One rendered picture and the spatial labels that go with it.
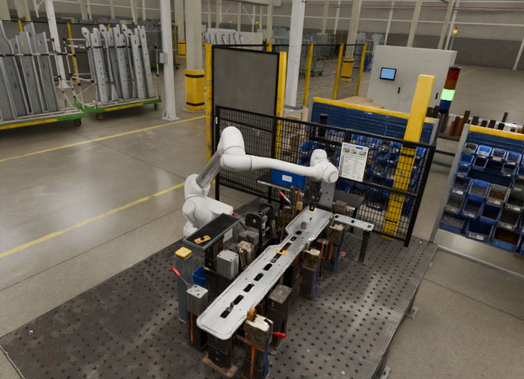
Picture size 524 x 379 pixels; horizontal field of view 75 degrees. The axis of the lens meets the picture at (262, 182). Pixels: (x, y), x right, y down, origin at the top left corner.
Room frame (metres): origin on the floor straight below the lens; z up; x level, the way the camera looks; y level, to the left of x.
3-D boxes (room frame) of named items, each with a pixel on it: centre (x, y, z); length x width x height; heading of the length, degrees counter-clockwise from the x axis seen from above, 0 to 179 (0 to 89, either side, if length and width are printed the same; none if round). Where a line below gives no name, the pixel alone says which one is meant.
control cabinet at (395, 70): (8.18, -3.18, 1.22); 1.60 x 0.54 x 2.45; 55
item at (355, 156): (2.58, -0.71, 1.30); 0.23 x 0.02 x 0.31; 62
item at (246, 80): (4.49, 0.31, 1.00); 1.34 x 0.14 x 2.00; 55
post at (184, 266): (1.46, 0.38, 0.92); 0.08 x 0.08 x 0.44; 62
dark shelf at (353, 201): (2.62, -0.39, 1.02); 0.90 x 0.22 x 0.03; 62
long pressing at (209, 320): (1.71, -0.14, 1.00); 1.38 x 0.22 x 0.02; 152
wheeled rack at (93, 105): (8.88, 3.81, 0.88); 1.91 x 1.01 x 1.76; 147
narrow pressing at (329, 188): (2.37, -0.50, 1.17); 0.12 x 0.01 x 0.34; 62
